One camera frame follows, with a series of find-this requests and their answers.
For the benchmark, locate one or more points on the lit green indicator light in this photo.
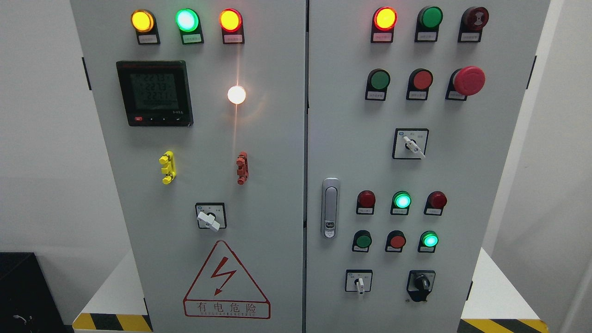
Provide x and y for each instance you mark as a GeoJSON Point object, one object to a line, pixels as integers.
{"type": "Point", "coordinates": [401, 202]}
{"type": "Point", "coordinates": [428, 242]}
{"type": "Point", "coordinates": [189, 25]}

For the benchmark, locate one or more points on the lit green indicator light lower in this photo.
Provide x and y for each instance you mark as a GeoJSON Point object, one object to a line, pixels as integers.
{"type": "Point", "coordinates": [428, 242]}

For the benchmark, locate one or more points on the green push button upper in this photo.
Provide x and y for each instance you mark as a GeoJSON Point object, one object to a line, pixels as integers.
{"type": "Point", "coordinates": [377, 85]}

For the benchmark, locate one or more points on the black box lower left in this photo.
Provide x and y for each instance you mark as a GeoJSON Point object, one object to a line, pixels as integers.
{"type": "Point", "coordinates": [26, 303]}

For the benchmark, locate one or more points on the red push button lower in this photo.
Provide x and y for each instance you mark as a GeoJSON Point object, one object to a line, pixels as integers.
{"type": "Point", "coordinates": [395, 241]}

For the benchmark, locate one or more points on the green indicator light top right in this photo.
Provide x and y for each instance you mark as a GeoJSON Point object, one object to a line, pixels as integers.
{"type": "Point", "coordinates": [428, 21]}

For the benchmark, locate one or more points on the white selector switch left door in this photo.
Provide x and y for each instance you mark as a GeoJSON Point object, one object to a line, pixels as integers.
{"type": "Point", "coordinates": [211, 216]}

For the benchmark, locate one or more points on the white selector switch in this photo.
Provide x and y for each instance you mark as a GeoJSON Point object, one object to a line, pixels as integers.
{"type": "Point", "coordinates": [410, 143]}
{"type": "Point", "coordinates": [358, 280]}

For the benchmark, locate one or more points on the white selector switch upper right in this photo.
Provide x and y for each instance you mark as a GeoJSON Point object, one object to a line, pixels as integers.
{"type": "Point", "coordinates": [410, 143]}

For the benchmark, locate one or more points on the left grey cabinet door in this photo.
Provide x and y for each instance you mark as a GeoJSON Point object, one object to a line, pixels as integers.
{"type": "Point", "coordinates": [265, 215]}

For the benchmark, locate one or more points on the dark red indicator light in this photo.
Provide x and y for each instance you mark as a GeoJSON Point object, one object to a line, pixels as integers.
{"type": "Point", "coordinates": [366, 202]}
{"type": "Point", "coordinates": [435, 203]}

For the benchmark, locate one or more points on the red push button upper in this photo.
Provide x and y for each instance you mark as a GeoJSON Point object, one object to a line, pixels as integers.
{"type": "Point", "coordinates": [419, 83]}

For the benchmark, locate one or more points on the red emergency stop button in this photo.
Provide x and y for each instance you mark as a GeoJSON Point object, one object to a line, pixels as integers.
{"type": "Point", "coordinates": [465, 82]}

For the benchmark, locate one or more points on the dark red indicator light left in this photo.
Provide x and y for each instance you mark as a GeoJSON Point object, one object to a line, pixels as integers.
{"type": "Point", "coordinates": [366, 202]}

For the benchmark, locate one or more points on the grey cabinet door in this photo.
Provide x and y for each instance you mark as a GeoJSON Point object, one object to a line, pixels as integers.
{"type": "Point", "coordinates": [351, 139]}
{"type": "Point", "coordinates": [265, 215]}

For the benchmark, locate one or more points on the lit red indicator light right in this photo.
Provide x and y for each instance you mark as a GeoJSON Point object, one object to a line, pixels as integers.
{"type": "Point", "coordinates": [383, 23]}

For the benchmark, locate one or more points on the lit green indicator light top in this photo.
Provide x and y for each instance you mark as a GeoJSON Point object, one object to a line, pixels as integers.
{"type": "Point", "coordinates": [189, 25]}

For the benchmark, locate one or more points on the black rotary knob switch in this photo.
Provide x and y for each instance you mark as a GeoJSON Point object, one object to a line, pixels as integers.
{"type": "Point", "coordinates": [420, 284]}

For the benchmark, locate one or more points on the yellow indicator light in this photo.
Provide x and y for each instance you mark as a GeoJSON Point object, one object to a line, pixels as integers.
{"type": "Point", "coordinates": [144, 23]}

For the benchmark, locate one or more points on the orange red indicator light left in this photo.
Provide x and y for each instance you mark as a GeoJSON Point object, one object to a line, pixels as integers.
{"type": "Point", "coordinates": [231, 23]}

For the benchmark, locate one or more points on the right grey cabinet door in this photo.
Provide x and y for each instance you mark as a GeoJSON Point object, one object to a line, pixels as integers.
{"type": "Point", "coordinates": [351, 139]}

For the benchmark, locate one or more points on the yellow terminal connector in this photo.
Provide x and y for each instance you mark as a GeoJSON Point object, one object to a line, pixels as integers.
{"type": "Point", "coordinates": [168, 168]}

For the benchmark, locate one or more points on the dark red buzzer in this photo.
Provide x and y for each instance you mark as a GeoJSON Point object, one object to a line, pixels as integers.
{"type": "Point", "coordinates": [473, 20]}

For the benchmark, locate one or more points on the lit green indicator light middle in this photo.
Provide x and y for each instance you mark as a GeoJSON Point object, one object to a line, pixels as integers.
{"type": "Point", "coordinates": [401, 202]}

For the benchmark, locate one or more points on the green push button lower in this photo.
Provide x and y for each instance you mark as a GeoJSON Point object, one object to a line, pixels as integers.
{"type": "Point", "coordinates": [362, 241]}

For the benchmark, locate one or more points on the silver door latch handle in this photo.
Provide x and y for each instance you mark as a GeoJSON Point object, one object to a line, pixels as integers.
{"type": "Point", "coordinates": [330, 207]}

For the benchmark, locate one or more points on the white lit indicator lamp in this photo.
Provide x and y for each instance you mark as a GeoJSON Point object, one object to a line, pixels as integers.
{"type": "Point", "coordinates": [236, 94]}

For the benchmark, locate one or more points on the dark red indicator light right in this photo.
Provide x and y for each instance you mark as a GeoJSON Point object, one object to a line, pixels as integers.
{"type": "Point", "coordinates": [435, 203]}

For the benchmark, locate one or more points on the green push button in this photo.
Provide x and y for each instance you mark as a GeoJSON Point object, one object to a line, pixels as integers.
{"type": "Point", "coordinates": [377, 85]}
{"type": "Point", "coordinates": [362, 241]}

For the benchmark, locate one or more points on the red high voltage warning sticker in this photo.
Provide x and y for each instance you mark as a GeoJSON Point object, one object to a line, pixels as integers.
{"type": "Point", "coordinates": [224, 288]}

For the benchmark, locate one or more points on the white selector switch lower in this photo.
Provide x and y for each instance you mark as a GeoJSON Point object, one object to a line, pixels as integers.
{"type": "Point", "coordinates": [358, 280]}

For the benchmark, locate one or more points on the red terminal connector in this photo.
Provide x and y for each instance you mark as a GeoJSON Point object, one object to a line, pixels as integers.
{"type": "Point", "coordinates": [242, 167]}

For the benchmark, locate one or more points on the black digital power meter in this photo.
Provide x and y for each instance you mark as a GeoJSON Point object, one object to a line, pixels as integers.
{"type": "Point", "coordinates": [155, 93]}

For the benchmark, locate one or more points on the red push button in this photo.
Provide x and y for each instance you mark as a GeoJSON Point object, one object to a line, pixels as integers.
{"type": "Point", "coordinates": [419, 83]}
{"type": "Point", "coordinates": [395, 241]}

